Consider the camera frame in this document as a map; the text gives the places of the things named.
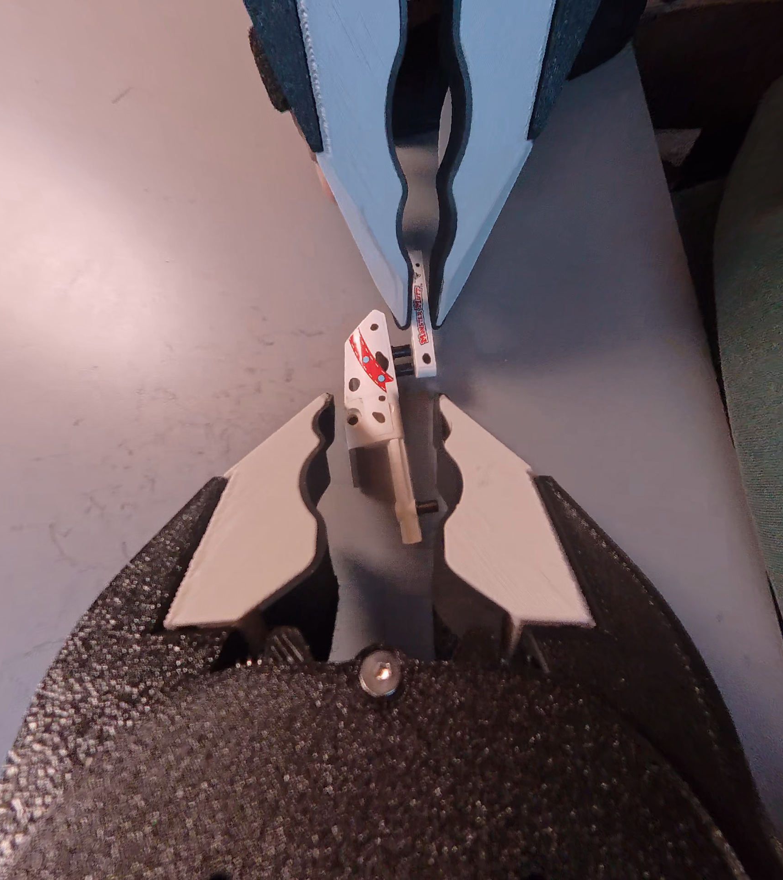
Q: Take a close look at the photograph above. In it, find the person's green shirt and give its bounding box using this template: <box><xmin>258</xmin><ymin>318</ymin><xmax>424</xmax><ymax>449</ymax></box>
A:
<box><xmin>673</xmin><ymin>41</ymin><xmax>783</xmax><ymax>730</ymax></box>

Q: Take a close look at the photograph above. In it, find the white spotted lego assembly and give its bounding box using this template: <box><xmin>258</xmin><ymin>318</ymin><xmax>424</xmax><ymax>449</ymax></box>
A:
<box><xmin>342</xmin><ymin>309</ymin><xmax>428</xmax><ymax>545</ymax></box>

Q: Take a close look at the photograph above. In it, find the white lego beam with sticker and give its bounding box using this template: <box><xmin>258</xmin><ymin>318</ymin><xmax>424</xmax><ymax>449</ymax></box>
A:
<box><xmin>405</xmin><ymin>249</ymin><xmax>440</xmax><ymax>381</ymax></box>

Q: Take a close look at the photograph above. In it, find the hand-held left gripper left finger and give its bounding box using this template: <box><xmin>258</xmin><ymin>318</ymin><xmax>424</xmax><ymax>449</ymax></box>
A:
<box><xmin>163</xmin><ymin>393</ymin><xmax>336</xmax><ymax>630</ymax></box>

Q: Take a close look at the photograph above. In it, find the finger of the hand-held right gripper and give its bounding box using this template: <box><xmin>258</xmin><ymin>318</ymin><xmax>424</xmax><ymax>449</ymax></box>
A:
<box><xmin>298</xmin><ymin>0</ymin><xmax>411</xmax><ymax>327</ymax></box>
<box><xmin>430</xmin><ymin>0</ymin><xmax>559</xmax><ymax>327</ymax></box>

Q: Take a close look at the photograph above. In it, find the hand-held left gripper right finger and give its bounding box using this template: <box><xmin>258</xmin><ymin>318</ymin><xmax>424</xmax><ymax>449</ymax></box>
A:
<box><xmin>433</xmin><ymin>393</ymin><xmax>596</xmax><ymax>630</ymax></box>

